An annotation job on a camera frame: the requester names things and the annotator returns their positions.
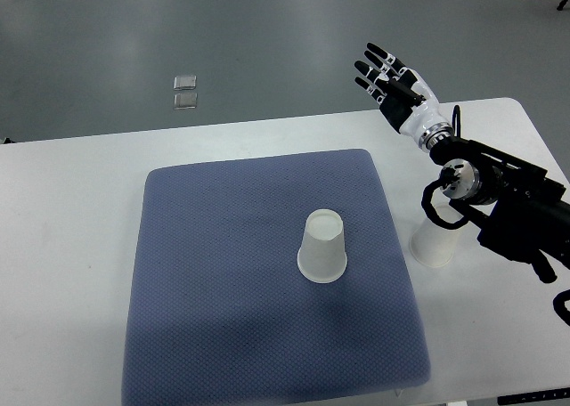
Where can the white paper cup on mat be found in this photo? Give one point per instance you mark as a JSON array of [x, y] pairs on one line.
[[321, 257]]

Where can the upper metal floor plate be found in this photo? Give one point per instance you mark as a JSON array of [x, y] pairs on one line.
[[185, 82]]

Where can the blue fabric mat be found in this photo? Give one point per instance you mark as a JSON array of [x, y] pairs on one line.
[[219, 312]]

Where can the black tripod leg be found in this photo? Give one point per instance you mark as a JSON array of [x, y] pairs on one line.
[[561, 6]]

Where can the white paper cup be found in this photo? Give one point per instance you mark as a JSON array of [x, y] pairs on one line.
[[432, 245], [321, 257]]

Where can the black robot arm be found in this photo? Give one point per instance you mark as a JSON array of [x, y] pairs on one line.
[[519, 211]]

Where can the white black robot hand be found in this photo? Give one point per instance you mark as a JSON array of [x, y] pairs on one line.
[[404, 98]]

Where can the black table control panel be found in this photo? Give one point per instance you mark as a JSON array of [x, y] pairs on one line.
[[540, 396]]

